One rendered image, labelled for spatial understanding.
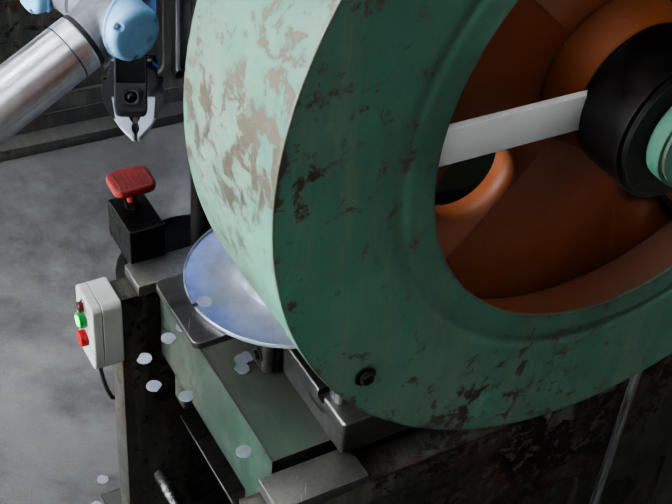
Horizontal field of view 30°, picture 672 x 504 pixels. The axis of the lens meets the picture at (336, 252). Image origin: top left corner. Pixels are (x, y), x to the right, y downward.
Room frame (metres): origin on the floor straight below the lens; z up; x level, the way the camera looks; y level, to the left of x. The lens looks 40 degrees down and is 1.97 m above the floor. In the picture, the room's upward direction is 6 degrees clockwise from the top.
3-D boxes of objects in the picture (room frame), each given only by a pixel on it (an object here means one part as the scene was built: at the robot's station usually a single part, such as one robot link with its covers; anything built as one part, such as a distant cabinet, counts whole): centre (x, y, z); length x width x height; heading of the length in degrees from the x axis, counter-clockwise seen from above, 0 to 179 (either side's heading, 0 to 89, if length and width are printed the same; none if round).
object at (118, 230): (1.54, 0.32, 0.62); 0.10 x 0.06 x 0.20; 33
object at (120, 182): (1.56, 0.33, 0.72); 0.07 x 0.06 x 0.08; 123
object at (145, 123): (1.54, 0.30, 0.91); 0.06 x 0.03 x 0.09; 9
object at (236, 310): (1.34, 0.07, 0.78); 0.29 x 0.29 x 0.01
